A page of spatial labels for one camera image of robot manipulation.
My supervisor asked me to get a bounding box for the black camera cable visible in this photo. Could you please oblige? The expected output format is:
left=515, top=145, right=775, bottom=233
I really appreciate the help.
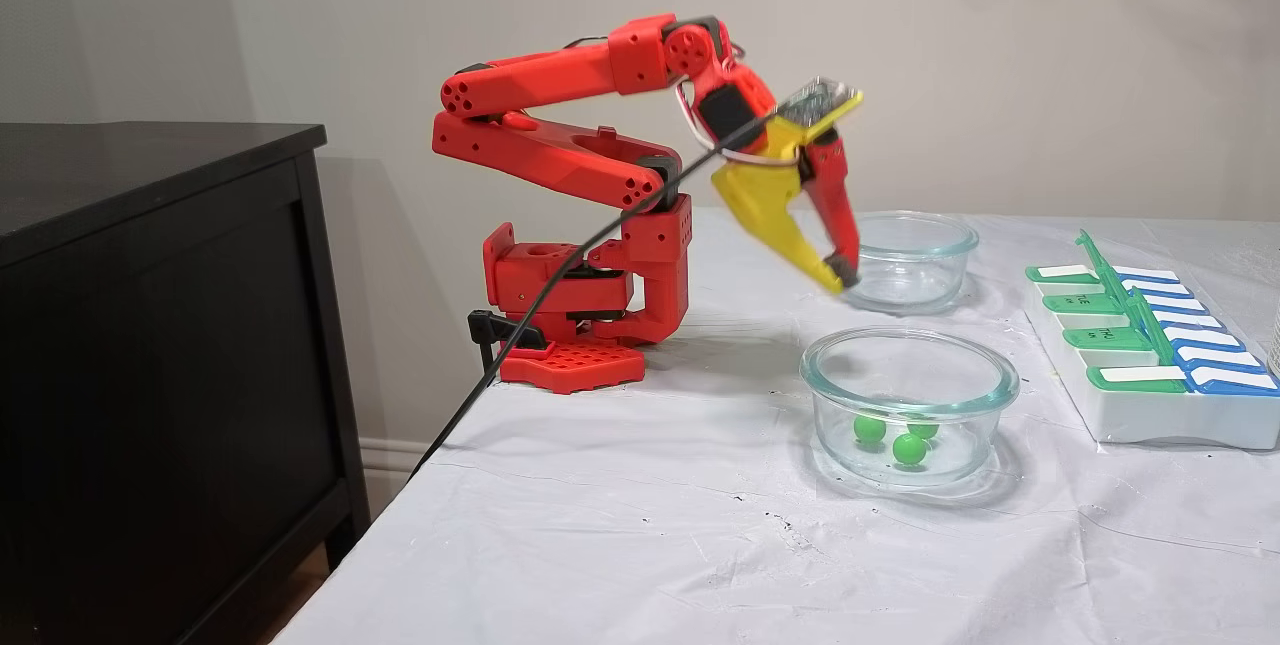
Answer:
left=408, top=105, right=806, bottom=481

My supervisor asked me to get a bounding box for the yellow camera mount with board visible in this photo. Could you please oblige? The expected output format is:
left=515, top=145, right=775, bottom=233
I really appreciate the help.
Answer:
left=775, top=77, right=865, bottom=148

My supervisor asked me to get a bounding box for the white baseboard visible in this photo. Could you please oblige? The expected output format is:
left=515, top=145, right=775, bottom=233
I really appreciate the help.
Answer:
left=358, top=437, right=441, bottom=516

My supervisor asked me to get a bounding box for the glass bowl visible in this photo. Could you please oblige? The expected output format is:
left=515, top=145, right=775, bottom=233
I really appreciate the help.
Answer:
left=828, top=211, right=981, bottom=316
left=799, top=327, right=1021, bottom=491

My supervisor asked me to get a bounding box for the weekly pill organizer box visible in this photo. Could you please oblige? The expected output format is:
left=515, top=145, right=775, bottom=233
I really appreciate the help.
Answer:
left=1022, top=230, right=1280, bottom=451

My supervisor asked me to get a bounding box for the black wooden cabinet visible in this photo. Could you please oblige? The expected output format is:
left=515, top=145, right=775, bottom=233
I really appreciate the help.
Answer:
left=0, top=122, right=371, bottom=645

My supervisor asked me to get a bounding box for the black table clamp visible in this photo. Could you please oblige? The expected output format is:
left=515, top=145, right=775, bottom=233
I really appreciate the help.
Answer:
left=467, top=310, right=548, bottom=386

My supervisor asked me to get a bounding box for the white tablecloth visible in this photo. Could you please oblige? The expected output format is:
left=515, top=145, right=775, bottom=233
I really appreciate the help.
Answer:
left=270, top=208, right=1280, bottom=645

